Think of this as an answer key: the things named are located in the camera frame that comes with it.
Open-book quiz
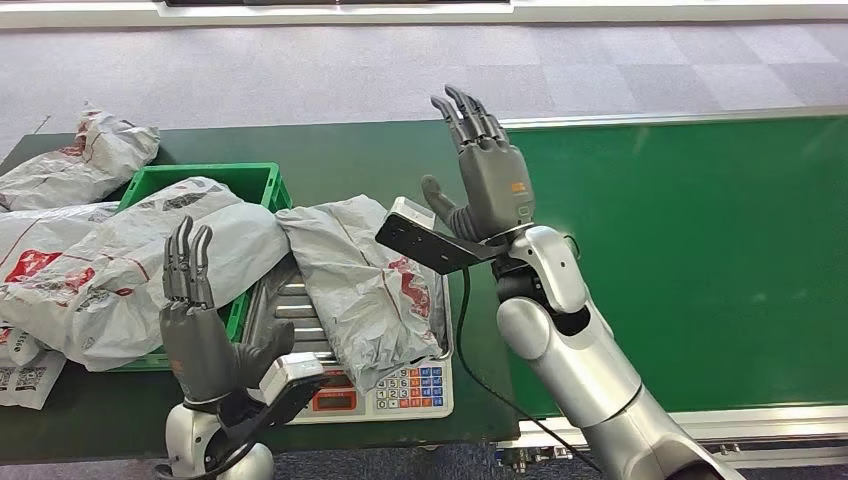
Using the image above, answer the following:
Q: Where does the white raised ledge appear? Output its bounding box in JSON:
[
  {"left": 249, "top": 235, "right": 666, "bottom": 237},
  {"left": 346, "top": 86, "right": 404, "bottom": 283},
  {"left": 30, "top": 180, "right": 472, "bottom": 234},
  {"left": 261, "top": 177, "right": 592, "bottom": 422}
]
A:
[{"left": 0, "top": 0, "right": 848, "bottom": 29}]

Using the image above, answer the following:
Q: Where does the crumpled grey plastic mailer package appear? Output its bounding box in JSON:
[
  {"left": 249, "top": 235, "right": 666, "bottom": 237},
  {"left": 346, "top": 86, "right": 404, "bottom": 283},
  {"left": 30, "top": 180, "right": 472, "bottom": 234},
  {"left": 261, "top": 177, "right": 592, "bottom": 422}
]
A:
[{"left": 0, "top": 102, "right": 162, "bottom": 213}]

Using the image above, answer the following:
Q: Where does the green plastic crate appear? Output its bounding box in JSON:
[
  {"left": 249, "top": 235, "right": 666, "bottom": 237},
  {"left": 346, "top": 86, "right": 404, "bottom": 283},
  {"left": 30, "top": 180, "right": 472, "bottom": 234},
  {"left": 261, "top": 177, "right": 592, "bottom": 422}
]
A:
[{"left": 109, "top": 162, "right": 294, "bottom": 374}]

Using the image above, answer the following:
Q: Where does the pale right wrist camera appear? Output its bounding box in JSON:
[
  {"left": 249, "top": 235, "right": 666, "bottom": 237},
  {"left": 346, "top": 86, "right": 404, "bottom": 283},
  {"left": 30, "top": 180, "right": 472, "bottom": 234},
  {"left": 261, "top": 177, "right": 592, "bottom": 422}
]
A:
[{"left": 374, "top": 196, "right": 511, "bottom": 276}]

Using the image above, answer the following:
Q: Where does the large white plastic mailer package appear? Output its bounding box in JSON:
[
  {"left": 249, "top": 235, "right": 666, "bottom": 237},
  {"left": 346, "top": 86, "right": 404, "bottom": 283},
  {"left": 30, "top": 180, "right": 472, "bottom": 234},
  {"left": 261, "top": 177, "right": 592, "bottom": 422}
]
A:
[{"left": 0, "top": 176, "right": 293, "bottom": 374}]

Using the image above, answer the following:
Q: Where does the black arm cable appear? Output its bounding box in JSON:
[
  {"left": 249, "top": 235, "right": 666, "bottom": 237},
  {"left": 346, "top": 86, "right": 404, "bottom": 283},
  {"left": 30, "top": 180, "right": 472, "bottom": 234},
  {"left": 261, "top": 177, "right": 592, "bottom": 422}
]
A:
[
  {"left": 154, "top": 438, "right": 260, "bottom": 480},
  {"left": 453, "top": 264, "right": 602, "bottom": 476}
]

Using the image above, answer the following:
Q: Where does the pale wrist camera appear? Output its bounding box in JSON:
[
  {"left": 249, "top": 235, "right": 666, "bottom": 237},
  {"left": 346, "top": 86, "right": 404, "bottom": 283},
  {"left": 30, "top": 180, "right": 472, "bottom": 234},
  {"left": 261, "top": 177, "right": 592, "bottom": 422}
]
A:
[
  {"left": 211, "top": 352, "right": 331, "bottom": 468},
  {"left": 374, "top": 196, "right": 511, "bottom": 276}
]

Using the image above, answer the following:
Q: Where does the grey red-printed plastic mailer package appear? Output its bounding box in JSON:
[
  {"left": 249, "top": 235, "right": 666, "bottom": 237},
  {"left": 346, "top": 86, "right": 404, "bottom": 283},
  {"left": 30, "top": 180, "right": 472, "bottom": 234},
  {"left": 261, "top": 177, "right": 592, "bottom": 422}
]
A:
[{"left": 274, "top": 193, "right": 446, "bottom": 397}]

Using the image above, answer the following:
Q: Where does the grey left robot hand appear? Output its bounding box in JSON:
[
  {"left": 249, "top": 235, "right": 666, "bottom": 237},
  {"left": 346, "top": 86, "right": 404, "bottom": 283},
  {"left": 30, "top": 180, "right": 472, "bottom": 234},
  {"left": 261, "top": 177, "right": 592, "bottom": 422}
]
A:
[{"left": 158, "top": 215, "right": 297, "bottom": 406}]

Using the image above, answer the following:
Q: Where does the small white mailer black text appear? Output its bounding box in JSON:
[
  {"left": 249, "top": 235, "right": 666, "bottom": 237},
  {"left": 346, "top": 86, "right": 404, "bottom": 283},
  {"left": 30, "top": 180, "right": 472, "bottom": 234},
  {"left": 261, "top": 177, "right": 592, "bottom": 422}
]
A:
[{"left": 0, "top": 323, "right": 45, "bottom": 369}]

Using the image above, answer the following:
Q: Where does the electronic scale with steel tray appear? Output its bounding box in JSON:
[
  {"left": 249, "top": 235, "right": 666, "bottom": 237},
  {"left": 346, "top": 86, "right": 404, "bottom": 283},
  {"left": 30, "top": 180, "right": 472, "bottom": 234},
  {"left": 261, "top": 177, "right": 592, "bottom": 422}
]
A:
[{"left": 239, "top": 254, "right": 456, "bottom": 425}]

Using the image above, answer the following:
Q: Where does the white mailer with red logo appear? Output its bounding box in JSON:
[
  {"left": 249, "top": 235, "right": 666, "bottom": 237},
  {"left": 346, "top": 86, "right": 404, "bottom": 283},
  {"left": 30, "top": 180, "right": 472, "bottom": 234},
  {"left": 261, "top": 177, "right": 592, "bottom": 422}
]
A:
[{"left": 0, "top": 201, "right": 121, "bottom": 299}]

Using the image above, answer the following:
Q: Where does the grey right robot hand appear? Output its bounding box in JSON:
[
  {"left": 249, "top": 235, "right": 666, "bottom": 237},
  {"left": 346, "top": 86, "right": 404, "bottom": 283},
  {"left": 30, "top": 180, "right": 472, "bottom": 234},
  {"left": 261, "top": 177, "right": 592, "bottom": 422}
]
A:
[{"left": 420, "top": 84, "right": 537, "bottom": 243}]

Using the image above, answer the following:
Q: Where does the white mailer with QR codes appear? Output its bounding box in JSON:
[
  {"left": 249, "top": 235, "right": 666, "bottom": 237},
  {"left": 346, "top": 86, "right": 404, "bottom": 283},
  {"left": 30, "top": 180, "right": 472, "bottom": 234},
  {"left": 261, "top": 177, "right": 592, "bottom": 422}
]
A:
[{"left": 0, "top": 351, "right": 68, "bottom": 412}]

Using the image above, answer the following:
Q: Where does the green conveyor belt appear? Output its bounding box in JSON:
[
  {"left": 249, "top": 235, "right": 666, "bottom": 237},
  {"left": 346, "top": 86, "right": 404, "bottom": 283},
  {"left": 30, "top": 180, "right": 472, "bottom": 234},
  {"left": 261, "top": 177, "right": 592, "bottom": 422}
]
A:
[{"left": 506, "top": 115, "right": 848, "bottom": 419}]

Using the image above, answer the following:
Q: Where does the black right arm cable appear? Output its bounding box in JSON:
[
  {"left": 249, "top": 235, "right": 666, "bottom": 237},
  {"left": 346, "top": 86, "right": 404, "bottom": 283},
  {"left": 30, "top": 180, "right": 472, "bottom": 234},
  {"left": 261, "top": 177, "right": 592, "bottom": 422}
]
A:
[{"left": 453, "top": 264, "right": 602, "bottom": 476}]

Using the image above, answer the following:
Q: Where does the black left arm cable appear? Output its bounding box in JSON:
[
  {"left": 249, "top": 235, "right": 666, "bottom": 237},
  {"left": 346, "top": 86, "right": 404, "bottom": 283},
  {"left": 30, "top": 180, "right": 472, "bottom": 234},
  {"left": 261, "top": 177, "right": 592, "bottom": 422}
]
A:
[{"left": 154, "top": 438, "right": 260, "bottom": 480}]

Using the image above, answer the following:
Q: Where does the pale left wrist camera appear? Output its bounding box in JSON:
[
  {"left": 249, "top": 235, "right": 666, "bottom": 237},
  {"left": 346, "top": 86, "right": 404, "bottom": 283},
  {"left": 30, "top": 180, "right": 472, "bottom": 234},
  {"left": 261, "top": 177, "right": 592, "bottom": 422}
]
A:
[{"left": 211, "top": 352, "right": 331, "bottom": 468}]

